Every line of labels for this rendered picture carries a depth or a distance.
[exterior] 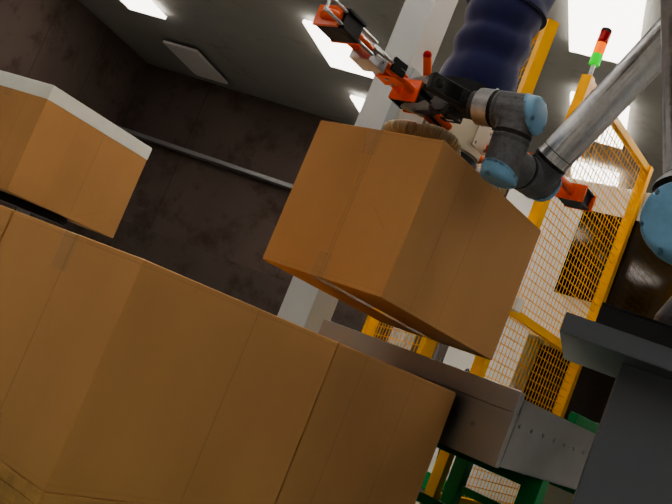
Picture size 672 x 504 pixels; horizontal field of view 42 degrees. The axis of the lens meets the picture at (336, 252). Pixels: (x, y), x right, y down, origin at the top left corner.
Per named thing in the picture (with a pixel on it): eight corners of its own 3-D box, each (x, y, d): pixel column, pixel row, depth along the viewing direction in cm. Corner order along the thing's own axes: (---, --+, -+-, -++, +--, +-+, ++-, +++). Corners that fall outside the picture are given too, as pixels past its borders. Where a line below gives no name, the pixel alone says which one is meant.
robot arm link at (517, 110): (526, 130, 198) (540, 89, 198) (479, 122, 205) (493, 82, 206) (542, 144, 205) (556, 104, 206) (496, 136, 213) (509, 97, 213)
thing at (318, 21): (331, 42, 203) (339, 23, 204) (356, 45, 199) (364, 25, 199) (311, 23, 197) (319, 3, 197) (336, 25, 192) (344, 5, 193)
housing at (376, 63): (362, 71, 213) (369, 54, 213) (384, 74, 208) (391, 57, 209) (347, 56, 207) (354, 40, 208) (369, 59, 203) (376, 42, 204)
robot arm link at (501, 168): (527, 195, 206) (544, 146, 206) (500, 179, 198) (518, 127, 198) (496, 190, 212) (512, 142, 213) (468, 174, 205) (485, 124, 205)
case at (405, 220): (381, 322, 271) (429, 205, 276) (492, 360, 246) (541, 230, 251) (261, 258, 226) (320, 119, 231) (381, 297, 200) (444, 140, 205)
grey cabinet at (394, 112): (402, 149, 388) (426, 87, 391) (412, 151, 384) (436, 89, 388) (379, 130, 372) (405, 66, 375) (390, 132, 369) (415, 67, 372)
